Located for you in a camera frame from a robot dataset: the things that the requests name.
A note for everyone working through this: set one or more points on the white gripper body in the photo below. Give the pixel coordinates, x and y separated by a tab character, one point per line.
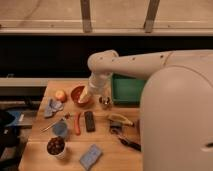
85	95

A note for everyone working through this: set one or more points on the apple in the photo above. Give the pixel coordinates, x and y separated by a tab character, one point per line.
61	96

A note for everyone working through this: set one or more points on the black rectangular block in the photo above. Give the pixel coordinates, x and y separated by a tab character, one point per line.
89	121

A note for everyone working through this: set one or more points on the small metal cup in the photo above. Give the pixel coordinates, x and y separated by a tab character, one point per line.
105	102

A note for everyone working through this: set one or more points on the black handled tool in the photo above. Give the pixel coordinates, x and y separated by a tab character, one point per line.
130	144

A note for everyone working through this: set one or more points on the banana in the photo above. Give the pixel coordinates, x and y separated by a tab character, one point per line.
120	118

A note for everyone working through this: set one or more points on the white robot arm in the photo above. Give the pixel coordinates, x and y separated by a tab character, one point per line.
176	104

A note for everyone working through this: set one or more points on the crumpled blue grey cloth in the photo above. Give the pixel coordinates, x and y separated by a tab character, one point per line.
52	107

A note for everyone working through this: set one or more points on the blue sponge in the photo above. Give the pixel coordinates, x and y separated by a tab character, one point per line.
89	158

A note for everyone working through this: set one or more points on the white cup of dark fruit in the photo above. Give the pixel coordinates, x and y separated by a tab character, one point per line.
56	147

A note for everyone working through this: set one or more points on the red bowl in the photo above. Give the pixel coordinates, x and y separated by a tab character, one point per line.
75	95

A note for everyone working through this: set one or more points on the green plastic tray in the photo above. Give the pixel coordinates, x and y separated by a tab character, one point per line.
126	90

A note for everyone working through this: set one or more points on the blue plastic cup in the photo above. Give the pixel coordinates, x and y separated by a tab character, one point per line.
60	129

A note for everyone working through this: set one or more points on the metal spoon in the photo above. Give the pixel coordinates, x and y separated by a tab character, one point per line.
54	123

